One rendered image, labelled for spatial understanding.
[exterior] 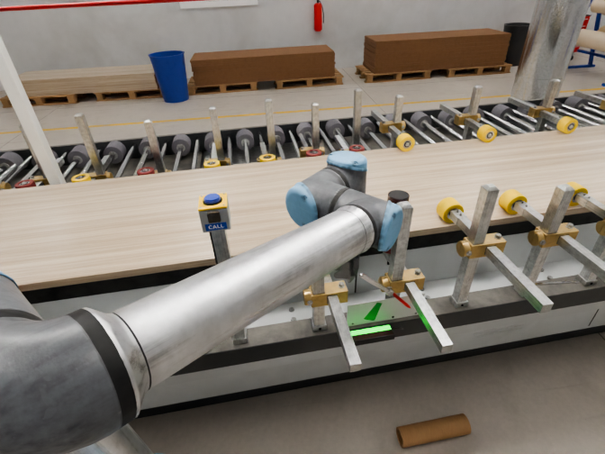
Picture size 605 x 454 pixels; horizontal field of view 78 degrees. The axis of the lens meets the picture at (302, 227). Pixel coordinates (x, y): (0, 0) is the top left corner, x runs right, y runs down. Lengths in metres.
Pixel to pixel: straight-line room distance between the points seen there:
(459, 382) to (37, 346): 1.92
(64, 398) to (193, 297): 0.14
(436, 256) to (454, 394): 0.78
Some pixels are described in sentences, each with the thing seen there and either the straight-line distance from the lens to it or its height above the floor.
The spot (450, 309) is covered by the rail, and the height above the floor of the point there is 0.70.
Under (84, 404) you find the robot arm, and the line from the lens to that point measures 0.36.
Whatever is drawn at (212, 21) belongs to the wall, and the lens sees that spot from 8.08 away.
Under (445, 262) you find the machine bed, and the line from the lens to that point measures 1.58.
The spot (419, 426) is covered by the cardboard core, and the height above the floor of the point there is 0.08.
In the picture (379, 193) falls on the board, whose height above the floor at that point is 0.90.
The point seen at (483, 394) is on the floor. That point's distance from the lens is 2.11.
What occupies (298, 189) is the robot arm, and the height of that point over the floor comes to 1.33.
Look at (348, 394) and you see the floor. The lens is 1.97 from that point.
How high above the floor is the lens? 1.68
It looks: 34 degrees down
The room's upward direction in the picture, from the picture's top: 3 degrees counter-clockwise
